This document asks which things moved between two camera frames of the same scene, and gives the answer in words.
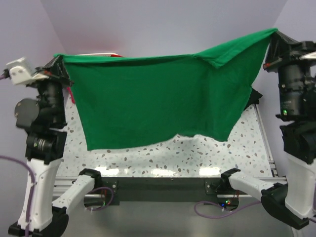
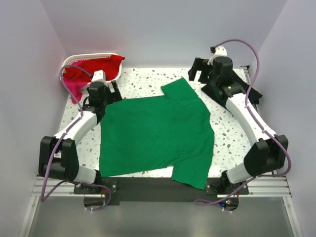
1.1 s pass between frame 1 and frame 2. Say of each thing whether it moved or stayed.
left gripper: moved
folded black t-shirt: stayed
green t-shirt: moved
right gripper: moved
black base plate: stayed
